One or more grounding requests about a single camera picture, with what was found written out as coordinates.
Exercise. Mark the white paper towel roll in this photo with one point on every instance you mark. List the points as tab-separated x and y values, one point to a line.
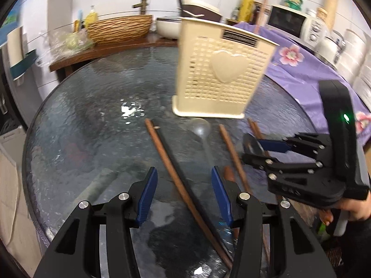
15	46

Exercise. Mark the dark wooden spoon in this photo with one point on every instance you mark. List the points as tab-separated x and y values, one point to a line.
229	173

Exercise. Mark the cream plastic utensil holder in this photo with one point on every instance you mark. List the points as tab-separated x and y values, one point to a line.
203	78

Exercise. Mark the white microwave oven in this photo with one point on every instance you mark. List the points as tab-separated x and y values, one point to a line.
289	20

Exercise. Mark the wicker basket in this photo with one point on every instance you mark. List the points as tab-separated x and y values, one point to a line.
118	30

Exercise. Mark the wooden counter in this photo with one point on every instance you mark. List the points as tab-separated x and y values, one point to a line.
116	50

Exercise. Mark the teal towel holder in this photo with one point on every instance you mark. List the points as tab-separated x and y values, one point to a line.
26	62

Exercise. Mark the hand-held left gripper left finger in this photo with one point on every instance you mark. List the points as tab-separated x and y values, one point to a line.
147	197

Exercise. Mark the purple floral cloth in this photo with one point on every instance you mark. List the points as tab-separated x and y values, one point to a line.
301	75

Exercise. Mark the brown wooden chopstick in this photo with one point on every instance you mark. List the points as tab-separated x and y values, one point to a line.
232	153
251	126
258	130
168	162
260	14

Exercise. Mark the tall beige cup stack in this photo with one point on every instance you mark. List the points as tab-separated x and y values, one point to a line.
331	3

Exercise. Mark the white cooking pot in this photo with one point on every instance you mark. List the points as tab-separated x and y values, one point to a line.
168	27

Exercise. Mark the brown and white rice cooker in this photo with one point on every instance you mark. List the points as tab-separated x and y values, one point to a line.
200	10

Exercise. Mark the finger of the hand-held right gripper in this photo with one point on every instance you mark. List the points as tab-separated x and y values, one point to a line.
260	160
272	145

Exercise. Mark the tall yellow package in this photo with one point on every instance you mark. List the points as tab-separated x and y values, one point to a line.
247	5

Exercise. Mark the clear plastic spoon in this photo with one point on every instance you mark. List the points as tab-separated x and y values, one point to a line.
200	127

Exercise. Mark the yellow dish soap bottle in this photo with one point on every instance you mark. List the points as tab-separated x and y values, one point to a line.
91	17

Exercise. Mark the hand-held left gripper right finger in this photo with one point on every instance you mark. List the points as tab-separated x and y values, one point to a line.
221	197

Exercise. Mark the clear plastic bag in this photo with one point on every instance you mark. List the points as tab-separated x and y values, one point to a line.
66	45

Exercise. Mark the black chopstick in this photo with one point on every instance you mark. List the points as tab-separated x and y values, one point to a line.
175	162

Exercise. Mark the bronze faucet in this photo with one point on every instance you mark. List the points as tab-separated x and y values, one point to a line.
142	5

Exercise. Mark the person's right hand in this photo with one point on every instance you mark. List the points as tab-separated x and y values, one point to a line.
358	208

